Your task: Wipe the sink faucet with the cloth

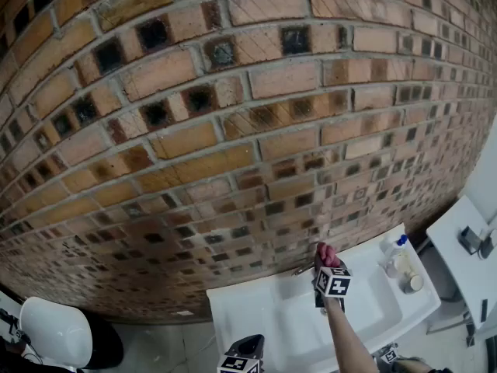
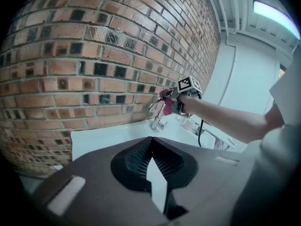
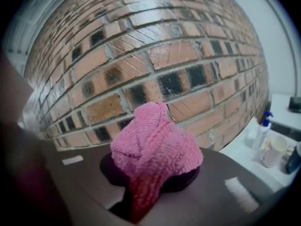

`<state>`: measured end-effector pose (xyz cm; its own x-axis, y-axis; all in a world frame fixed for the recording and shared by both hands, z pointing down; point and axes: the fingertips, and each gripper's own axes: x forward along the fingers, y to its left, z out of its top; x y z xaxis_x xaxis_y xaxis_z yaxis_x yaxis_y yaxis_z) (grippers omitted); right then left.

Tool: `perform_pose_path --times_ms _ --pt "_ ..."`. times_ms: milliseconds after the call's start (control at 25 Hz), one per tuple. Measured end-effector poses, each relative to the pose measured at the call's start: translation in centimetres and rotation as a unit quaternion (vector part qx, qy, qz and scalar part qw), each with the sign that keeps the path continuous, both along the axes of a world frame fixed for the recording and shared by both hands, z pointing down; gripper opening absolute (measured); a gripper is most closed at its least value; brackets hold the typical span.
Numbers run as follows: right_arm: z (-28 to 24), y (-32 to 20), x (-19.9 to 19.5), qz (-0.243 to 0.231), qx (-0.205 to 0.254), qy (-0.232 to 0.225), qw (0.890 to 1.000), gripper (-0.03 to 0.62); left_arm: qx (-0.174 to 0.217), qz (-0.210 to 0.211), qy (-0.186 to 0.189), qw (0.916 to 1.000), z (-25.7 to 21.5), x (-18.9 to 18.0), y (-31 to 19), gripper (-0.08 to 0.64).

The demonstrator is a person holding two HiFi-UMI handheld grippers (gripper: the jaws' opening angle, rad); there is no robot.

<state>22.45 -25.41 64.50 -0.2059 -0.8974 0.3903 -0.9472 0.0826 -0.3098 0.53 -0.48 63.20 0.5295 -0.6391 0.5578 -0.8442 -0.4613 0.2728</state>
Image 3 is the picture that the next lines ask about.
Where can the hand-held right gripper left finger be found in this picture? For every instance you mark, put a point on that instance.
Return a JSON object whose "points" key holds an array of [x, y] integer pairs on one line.
{"points": [[47, 185]]}

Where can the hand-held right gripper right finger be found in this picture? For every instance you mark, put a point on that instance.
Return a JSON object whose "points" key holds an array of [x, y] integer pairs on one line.
{"points": [[211, 196]]}

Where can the pink cloth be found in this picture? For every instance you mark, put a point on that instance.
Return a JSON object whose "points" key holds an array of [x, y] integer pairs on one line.
{"points": [[152, 145]]}

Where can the translucent white bottle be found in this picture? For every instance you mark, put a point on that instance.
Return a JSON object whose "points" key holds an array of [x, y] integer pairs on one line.
{"points": [[250, 134]]}

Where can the white pump bottle blue top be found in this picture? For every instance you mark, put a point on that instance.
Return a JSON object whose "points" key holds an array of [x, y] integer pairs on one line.
{"points": [[259, 135]]}

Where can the dark jar pale lid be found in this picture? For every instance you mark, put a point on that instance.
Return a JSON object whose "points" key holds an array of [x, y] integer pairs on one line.
{"points": [[294, 161]]}

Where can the white shelf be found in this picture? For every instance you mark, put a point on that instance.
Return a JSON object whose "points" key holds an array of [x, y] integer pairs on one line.
{"points": [[279, 112]]}

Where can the black box device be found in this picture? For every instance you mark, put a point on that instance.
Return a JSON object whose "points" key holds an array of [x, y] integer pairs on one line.
{"points": [[295, 102]]}

